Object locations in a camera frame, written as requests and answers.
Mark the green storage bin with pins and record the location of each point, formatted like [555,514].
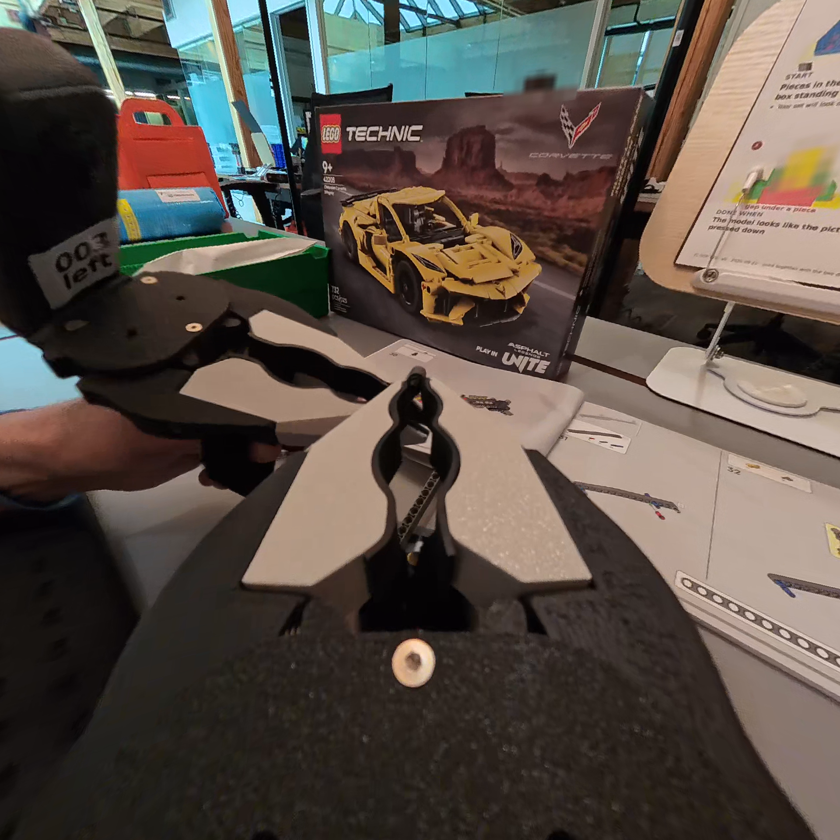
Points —
[289,275]

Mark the open lego instruction booklet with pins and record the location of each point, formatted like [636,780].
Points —
[656,459]

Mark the orange felt bag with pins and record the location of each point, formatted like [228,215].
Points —
[164,151]

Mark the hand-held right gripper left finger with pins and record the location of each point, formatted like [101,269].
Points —
[315,525]

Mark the white book stand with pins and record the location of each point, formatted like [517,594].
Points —
[722,380]

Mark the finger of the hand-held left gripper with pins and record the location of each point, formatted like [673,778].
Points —
[295,334]
[262,400]

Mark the wooden post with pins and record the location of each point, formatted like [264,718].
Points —
[689,79]

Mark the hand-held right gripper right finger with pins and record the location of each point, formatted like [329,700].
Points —
[518,525]

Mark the person's left forearm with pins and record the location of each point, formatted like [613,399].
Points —
[46,453]

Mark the person's left hand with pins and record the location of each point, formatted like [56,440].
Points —
[151,459]

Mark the brick picture instruction sheet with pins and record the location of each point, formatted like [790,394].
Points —
[787,131]

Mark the blue wrapped roll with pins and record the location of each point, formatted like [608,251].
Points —
[177,213]

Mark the yellow car lego box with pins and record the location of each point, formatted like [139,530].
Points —
[492,197]

